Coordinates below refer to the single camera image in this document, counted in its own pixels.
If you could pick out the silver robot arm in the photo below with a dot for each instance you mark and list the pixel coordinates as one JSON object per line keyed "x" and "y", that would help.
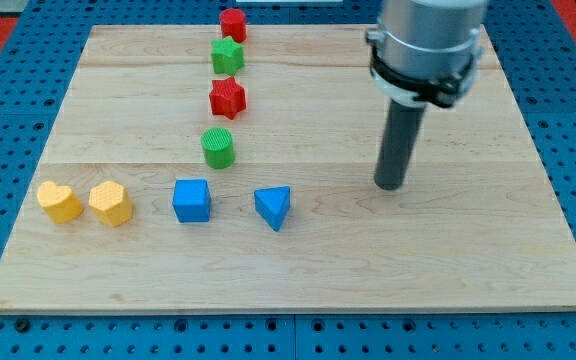
{"x": 426, "y": 51}

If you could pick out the light wooden board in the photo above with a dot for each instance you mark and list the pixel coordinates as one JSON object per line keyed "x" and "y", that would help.
{"x": 476, "y": 228}

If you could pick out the yellow heart block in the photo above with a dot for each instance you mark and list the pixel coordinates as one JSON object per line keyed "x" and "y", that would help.
{"x": 59, "y": 202}

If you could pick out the blue triangle block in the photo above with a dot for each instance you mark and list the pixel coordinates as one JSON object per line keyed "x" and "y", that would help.
{"x": 273, "y": 205}

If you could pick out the green cylinder block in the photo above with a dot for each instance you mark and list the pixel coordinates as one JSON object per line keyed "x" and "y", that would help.
{"x": 218, "y": 147}

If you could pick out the blue cube block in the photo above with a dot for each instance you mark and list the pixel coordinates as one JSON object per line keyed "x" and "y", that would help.
{"x": 192, "y": 200}

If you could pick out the red star block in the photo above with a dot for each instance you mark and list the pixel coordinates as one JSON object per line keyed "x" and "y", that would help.
{"x": 227, "y": 97}

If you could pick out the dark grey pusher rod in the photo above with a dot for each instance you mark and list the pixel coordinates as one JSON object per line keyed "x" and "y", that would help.
{"x": 399, "y": 137}

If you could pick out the green star block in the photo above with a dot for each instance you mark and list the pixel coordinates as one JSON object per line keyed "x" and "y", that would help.
{"x": 227, "y": 56}

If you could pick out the red cylinder block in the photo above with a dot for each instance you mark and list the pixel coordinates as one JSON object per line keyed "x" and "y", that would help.
{"x": 233, "y": 24}

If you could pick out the yellow hexagon block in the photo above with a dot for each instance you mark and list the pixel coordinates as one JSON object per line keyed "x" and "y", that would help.
{"x": 111, "y": 203}

